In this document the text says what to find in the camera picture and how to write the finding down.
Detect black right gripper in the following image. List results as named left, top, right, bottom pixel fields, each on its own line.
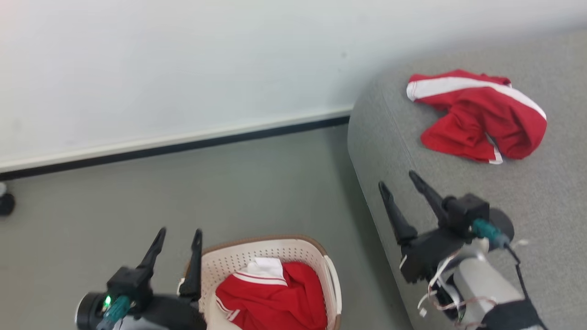
left=378, top=170, right=491, bottom=285

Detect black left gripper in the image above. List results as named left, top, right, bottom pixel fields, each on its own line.
left=108, top=227, right=208, bottom=330

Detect red jersey with white cuffs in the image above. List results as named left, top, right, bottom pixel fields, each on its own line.
left=215, top=257, right=328, bottom=330

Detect red shorts with wide white stripe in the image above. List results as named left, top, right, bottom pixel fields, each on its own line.
left=406, top=69, right=548, bottom=165

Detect grey fabric sofa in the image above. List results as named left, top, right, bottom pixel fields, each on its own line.
left=347, top=27, right=587, bottom=330

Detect cream perforated plastic laundry basket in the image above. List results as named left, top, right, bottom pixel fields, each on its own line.
left=183, top=235, right=343, bottom=330

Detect white and black baseboard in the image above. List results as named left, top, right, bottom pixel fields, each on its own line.
left=0, top=106, right=353, bottom=181

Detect black caster wheel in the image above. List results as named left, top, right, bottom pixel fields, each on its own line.
left=0, top=192, right=16, bottom=217

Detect teal right cable connector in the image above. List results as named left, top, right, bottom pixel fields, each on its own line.
left=471, top=219, right=510, bottom=249

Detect teal cable connector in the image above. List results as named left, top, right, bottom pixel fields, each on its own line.
left=96, top=296, right=133, bottom=330
left=471, top=219, right=510, bottom=249

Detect teal left cable connector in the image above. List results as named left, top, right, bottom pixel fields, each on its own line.
left=96, top=296, right=133, bottom=330

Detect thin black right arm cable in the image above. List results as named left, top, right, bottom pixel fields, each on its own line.
left=504, top=242, right=529, bottom=301

